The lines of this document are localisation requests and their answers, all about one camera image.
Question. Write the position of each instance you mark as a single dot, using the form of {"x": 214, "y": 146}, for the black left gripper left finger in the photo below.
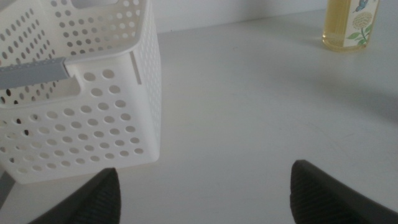
{"x": 99, "y": 199}

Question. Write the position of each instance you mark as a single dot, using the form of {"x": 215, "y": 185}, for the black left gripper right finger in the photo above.
{"x": 323, "y": 199}

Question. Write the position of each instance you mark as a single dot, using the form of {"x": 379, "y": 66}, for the yellow tea bottle green label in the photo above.
{"x": 337, "y": 28}

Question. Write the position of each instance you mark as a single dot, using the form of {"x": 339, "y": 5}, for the white perforated plastic basket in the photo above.
{"x": 93, "y": 124}

